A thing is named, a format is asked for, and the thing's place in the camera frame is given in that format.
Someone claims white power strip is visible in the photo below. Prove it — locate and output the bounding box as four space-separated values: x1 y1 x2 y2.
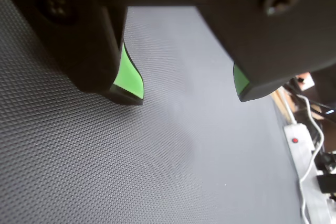
283 123 336 224

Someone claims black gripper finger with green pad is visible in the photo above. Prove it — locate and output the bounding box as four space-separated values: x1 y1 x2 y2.
188 0 336 103
0 0 145 106

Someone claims white cable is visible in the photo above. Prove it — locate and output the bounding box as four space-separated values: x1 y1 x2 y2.
295 94 325 224

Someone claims white card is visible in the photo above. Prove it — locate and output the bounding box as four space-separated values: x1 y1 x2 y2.
296 72 316 91

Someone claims thin black cable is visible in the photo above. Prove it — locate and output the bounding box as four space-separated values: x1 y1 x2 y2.
285 82 336 116

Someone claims black plug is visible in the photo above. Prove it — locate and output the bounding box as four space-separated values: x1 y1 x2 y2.
316 153 336 201

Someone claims grey textured mat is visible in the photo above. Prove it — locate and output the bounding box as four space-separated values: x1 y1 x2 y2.
0 0 308 224

